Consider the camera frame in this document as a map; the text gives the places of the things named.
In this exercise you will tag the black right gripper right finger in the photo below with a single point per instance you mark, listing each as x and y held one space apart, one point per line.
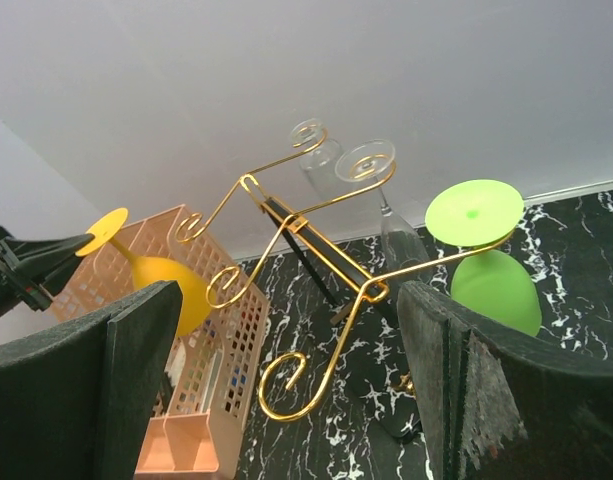
496 403

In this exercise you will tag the green wine glass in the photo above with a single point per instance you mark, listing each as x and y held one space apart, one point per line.
478 215

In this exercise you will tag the clear wine glass right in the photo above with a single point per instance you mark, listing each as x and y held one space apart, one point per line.
363 164

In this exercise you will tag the yellow wine glass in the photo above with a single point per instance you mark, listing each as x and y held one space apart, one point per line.
147 270

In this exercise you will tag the clear wine glass left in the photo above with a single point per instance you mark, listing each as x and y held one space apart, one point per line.
318 164

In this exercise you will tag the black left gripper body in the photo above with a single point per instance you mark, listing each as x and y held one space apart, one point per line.
19 283

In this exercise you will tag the pink plastic file organizer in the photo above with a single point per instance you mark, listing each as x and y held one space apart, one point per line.
199 417

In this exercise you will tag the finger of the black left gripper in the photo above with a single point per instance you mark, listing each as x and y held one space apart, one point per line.
54 259

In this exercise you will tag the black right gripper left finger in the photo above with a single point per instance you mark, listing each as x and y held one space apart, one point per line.
76 398

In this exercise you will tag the clear wine glass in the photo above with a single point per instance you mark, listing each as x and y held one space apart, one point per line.
363 164
318 164

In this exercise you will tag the gold wire wine glass rack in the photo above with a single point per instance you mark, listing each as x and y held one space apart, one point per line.
302 237

